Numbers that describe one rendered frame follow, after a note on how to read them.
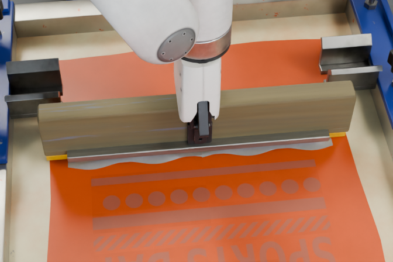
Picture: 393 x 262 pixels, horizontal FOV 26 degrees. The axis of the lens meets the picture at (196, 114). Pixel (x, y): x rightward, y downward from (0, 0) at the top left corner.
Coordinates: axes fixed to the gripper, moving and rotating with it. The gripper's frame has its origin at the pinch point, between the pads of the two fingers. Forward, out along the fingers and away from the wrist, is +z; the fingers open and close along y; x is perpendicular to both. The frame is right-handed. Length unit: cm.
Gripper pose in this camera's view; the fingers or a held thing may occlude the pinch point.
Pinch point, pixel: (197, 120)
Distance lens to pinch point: 111.6
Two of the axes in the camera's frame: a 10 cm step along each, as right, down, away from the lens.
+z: -0.1, 6.4, 7.7
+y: 1.1, 7.6, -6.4
